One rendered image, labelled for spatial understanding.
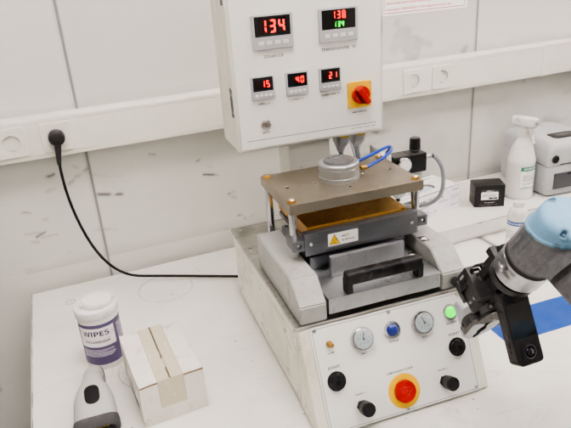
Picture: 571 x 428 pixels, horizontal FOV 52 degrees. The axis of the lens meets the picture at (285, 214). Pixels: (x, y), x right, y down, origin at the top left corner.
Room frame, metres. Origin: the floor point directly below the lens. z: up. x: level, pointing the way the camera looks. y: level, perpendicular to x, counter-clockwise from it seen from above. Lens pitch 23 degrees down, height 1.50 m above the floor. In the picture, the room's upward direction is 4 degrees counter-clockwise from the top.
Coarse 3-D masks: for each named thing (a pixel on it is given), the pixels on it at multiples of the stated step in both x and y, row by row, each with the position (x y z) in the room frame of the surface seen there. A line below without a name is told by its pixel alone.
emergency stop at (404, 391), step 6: (402, 384) 0.83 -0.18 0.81; (408, 384) 0.83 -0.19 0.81; (396, 390) 0.82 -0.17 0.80; (402, 390) 0.82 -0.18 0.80; (408, 390) 0.82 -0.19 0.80; (414, 390) 0.83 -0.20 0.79; (396, 396) 0.82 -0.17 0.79; (402, 396) 0.82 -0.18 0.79; (408, 396) 0.82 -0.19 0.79; (414, 396) 0.82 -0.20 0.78; (402, 402) 0.82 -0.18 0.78; (408, 402) 0.82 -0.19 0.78
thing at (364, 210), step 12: (360, 204) 1.06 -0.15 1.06; (372, 204) 1.06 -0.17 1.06; (384, 204) 1.05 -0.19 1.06; (396, 204) 1.05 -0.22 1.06; (300, 216) 1.03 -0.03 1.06; (312, 216) 1.02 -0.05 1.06; (324, 216) 1.02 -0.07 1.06; (336, 216) 1.01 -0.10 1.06; (348, 216) 1.01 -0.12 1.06; (360, 216) 1.00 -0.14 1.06; (372, 216) 1.01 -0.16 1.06; (300, 228) 1.01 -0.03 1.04; (312, 228) 0.97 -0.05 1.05
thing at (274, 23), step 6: (270, 18) 1.17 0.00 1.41; (276, 18) 1.18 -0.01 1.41; (282, 18) 1.18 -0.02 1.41; (258, 24) 1.17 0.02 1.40; (264, 24) 1.17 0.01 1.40; (270, 24) 1.17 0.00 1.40; (276, 24) 1.18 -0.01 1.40; (282, 24) 1.18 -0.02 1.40; (264, 30) 1.17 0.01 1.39; (270, 30) 1.17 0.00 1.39; (276, 30) 1.18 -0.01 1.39; (282, 30) 1.18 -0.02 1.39
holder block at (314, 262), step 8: (288, 232) 1.09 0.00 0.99; (384, 240) 1.02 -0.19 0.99; (392, 240) 1.02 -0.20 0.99; (344, 248) 1.00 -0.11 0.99; (352, 248) 1.00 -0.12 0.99; (360, 248) 1.00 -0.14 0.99; (304, 256) 1.00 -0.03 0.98; (312, 256) 0.98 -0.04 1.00; (320, 256) 0.98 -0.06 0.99; (328, 256) 0.98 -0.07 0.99; (312, 264) 0.97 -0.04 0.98; (320, 264) 0.98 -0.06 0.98; (328, 264) 0.98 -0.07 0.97
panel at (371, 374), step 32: (352, 320) 0.87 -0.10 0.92; (384, 320) 0.88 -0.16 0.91; (448, 320) 0.90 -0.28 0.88; (320, 352) 0.83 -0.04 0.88; (352, 352) 0.84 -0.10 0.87; (384, 352) 0.85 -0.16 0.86; (416, 352) 0.87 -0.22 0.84; (448, 352) 0.88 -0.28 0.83; (320, 384) 0.81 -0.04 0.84; (352, 384) 0.82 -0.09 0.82; (384, 384) 0.83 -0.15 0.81; (416, 384) 0.84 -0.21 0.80; (352, 416) 0.79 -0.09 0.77; (384, 416) 0.80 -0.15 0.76
